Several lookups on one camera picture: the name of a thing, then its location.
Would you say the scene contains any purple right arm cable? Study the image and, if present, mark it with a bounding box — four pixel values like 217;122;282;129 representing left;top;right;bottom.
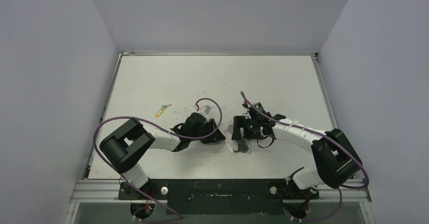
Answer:
240;91;370;223

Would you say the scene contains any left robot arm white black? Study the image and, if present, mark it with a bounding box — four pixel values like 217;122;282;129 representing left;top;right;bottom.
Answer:
99;112;226;199

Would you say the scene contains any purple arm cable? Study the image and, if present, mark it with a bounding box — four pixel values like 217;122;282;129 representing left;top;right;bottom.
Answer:
93;98;223;223
240;91;370;223

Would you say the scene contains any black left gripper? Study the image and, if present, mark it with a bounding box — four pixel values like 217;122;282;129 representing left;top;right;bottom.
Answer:
190;119;225;144

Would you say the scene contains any aluminium front rail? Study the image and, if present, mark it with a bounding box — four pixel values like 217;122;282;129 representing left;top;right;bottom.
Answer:
70;179;372;203

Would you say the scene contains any silver carabiner keyring with rings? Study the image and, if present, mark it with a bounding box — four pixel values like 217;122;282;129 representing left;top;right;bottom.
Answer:
224;124;252;155

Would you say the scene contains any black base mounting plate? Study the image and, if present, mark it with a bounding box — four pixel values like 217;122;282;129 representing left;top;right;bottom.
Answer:
118;178;319;216

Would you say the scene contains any silver key with ring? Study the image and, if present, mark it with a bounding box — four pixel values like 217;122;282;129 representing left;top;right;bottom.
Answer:
161;104;172;110

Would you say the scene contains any yellow key tag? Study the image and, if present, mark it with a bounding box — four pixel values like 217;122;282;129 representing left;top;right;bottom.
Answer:
155;109;164;117

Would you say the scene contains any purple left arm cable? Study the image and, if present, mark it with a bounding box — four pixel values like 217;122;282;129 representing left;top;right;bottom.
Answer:
93;98;223;223

